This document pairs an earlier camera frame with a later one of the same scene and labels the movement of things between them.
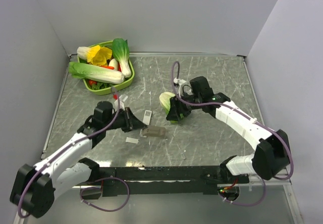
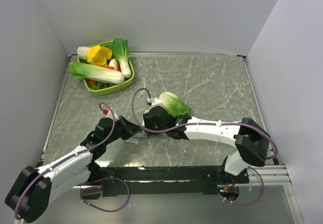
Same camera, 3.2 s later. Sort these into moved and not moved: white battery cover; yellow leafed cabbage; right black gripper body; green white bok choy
Moved: right black gripper body
Not moved: green white bok choy; white battery cover; yellow leafed cabbage
